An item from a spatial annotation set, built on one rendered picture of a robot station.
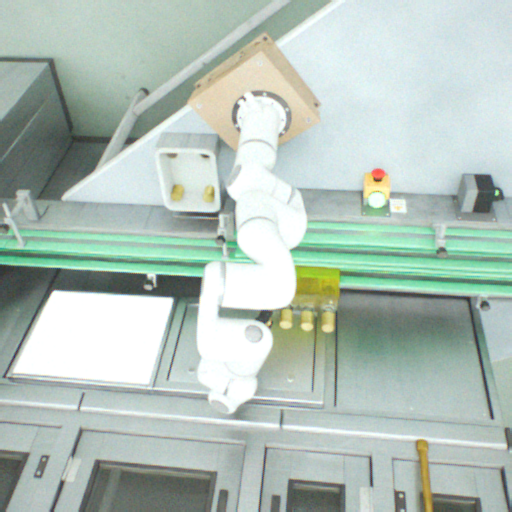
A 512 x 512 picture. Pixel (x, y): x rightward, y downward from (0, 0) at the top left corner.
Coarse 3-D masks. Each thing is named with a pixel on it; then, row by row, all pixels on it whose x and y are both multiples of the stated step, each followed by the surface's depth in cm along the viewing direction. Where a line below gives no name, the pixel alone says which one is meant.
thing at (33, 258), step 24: (24, 264) 179; (48, 264) 178; (72, 264) 178; (96, 264) 178; (120, 264) 177; (144, 264) 177; (168, 264) 177; (192, 264) 176; (408, 288) 166; (432, 288) 165; (456, 288) 165; (480, 288) 164; (504, 288) 164
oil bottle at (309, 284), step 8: (304, 272) 164; (312, 272) 163; (304, 280) 161; (312, 280) 161; (304, 288) 159; (312, 288) 159; (304, 296) 157; (312, 296) 157; (304, 304) 157; (312, 304) 157
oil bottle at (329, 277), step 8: (320, 272) 168; (328, 272) 163; (336, 272) 163; (320, 280) 162; (328, 280) 161; (336, 280) 161; (320, 288) 159; (328, 288) 159; (336, 288) 159; (320, 296) 157; (328, 296) 157; (336, 296) 157; (320, 304) 157; (328, 304) 156; (336, 304) 156
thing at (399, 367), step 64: (0, 320) 179; (384, 320) 174; (448, 320) 173; (0, 384) 158; (384, 384) 157; (448, 384) 157; (0, 448) 149; (64, 448) 146; (128, 448) 147; (192, 448) 147; (256, 448) 144; (320, 448) 144; (384, 448) 143; (448, 448) 142
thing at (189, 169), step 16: (160, 160) 161; (176, 160) 168; (192, 160) 167; (208, 160) 166; (160, 176) 164; (176, 176) 172; (192, 176) 171; (208, 176) 171; (192, 192) 175; (176, 208) 172; (192, 208) 171; (208, 208) 171
